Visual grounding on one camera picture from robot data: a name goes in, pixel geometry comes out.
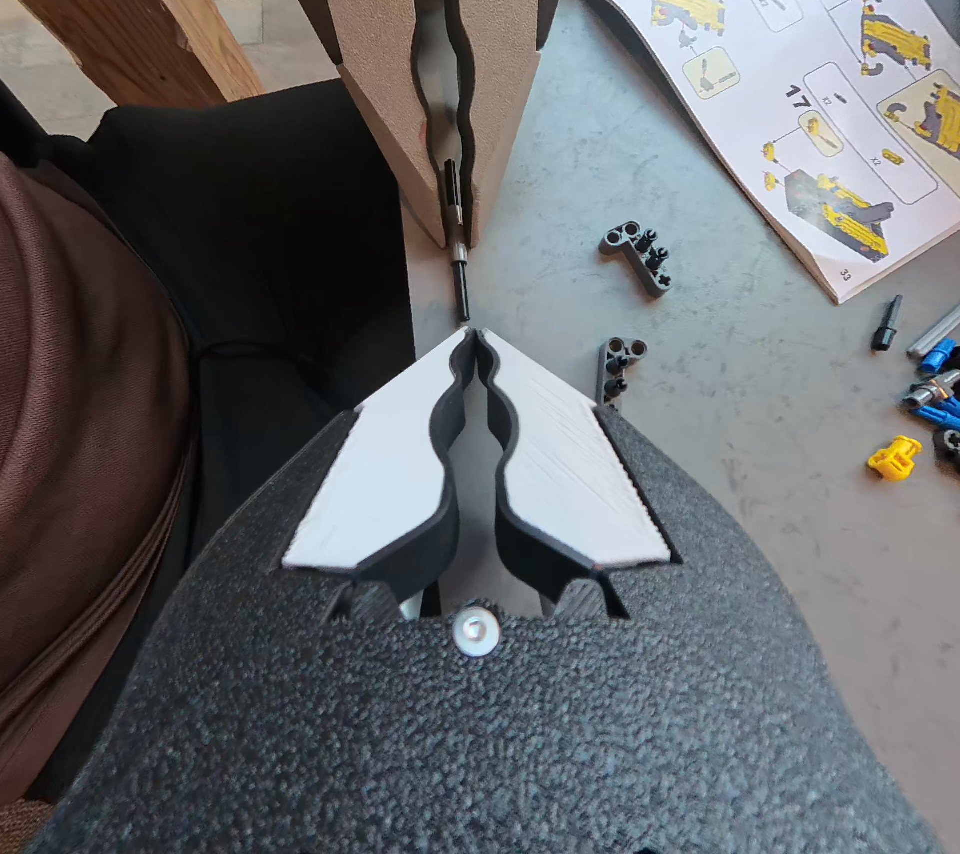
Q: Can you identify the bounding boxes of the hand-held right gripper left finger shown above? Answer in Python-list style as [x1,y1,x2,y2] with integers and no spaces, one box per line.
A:
[281,326,479,603]

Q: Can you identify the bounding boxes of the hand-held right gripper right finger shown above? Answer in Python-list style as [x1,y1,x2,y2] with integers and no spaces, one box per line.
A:
[478,327,674,620]

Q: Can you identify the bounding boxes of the dark grey axle connector sleeve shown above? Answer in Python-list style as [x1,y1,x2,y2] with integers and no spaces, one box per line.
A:
[442,158,472,267]

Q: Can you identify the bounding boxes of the grey stone-look desk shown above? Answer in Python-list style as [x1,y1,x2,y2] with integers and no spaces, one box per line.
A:
[401,0,960,854]

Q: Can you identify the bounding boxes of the grey L-shaped beam with pins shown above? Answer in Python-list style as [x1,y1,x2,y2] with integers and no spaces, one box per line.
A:
[598,220,674,300]
[596,336,648,411]

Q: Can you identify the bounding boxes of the wooden beam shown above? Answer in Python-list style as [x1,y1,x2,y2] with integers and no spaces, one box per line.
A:
[7,0,267,112]

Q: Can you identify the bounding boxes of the open instruction booklet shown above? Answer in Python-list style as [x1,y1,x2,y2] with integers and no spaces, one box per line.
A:
[570,0,960,306]

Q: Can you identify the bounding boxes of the person's black pants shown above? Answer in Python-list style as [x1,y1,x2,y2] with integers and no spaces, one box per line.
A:
[37,77,417,802]

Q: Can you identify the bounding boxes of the person's brown sweater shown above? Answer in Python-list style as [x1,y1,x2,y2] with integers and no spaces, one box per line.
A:
[0,152,200,806]

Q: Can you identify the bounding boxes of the yellow connector piece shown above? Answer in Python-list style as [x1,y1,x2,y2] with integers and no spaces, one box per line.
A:
[867,435,924,481]

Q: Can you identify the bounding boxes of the black axle pin with stop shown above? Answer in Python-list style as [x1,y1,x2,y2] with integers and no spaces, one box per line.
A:
[870,294,905,352]

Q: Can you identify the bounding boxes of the pile of small building pieces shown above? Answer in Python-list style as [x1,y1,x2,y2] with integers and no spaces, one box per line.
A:
[900,336,960,472]

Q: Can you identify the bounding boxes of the light grey ribbed rod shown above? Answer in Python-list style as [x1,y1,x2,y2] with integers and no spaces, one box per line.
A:
[906,302,960,357]

